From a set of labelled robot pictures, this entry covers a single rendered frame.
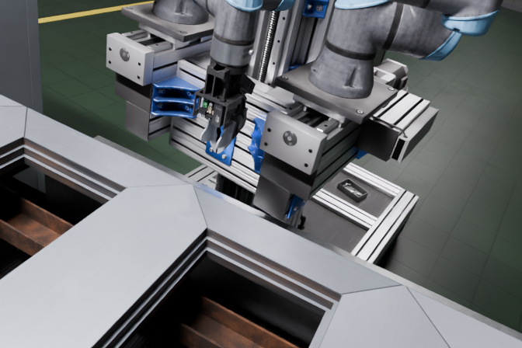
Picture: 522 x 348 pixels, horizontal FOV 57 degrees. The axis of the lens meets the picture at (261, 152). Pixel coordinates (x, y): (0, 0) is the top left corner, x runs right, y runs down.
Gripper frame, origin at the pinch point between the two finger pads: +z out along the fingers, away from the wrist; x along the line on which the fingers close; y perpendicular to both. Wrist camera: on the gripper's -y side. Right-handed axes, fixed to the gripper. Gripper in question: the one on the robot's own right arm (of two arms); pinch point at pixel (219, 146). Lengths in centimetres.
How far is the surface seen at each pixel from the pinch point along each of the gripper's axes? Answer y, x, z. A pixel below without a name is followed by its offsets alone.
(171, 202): 15.9, -0.6, 5.4
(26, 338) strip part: 51, 1, 5
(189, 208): 15.2, 3.1, 5.4
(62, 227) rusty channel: 20.3, -23.5, 21.7
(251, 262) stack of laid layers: 18.5, 18.4, 7.4
